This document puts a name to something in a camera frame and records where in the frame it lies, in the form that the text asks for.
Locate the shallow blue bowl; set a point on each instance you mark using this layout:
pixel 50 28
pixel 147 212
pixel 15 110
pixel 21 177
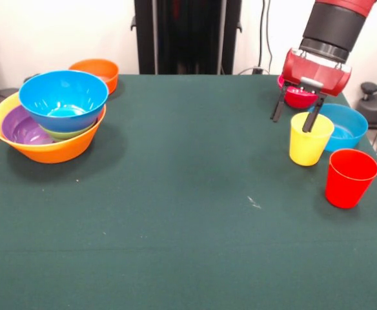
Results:
pixel 350 126

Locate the small orange bowl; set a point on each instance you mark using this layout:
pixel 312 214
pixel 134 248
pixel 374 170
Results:
pixel 108 72

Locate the yellow cup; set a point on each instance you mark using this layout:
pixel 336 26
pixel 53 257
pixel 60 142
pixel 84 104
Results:
pixel 306 151

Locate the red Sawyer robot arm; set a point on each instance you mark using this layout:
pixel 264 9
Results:
pixel 333 26

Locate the dark green tablecloth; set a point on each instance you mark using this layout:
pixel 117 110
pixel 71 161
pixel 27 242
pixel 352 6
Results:
pixel 175 226

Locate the small green bowl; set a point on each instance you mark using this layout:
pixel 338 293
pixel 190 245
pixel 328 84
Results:
pixel 66 134

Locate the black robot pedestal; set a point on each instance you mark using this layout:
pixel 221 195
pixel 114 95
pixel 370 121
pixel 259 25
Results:
pixel 188 32

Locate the large yellow bowl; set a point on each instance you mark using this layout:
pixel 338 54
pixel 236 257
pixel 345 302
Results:
pixel 59 151

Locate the purple bowl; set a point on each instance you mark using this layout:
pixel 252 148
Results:
pixel 17 129

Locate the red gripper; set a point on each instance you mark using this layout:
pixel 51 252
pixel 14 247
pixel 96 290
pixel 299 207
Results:
pixel 317 76

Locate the small pink bowl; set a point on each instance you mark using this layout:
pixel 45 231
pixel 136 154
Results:
pixel 296 100

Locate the red cup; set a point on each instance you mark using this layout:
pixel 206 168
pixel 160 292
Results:
pixel 346 187

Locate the deep blue bowl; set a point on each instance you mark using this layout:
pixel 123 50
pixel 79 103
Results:
pixel 62 93

